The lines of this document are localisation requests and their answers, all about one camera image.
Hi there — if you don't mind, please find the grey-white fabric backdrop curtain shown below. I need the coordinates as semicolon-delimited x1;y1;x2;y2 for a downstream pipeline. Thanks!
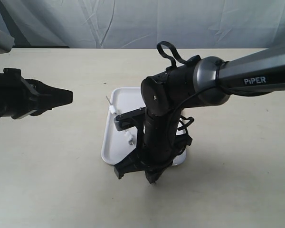
0;0;285;48

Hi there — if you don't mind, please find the white rectangular plastic tray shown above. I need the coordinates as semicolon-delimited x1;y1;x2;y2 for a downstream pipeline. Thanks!
101;87;188;166

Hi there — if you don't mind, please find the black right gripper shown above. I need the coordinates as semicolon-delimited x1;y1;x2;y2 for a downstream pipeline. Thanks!
114;133;192;184

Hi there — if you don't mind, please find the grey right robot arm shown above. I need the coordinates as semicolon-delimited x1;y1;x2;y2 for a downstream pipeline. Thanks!
114;41;285;183

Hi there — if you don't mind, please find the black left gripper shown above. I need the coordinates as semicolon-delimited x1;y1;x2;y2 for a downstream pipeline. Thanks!
0;68;73;120

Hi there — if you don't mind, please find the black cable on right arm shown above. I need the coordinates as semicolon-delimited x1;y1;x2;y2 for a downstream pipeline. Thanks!
156;41;195;157

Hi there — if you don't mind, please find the white marshmallow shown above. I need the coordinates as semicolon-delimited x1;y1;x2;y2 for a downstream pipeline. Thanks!
110;105;117;115

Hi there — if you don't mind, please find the white marshmallow handle end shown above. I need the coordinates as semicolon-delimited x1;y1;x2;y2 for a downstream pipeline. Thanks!
125;132;134;142

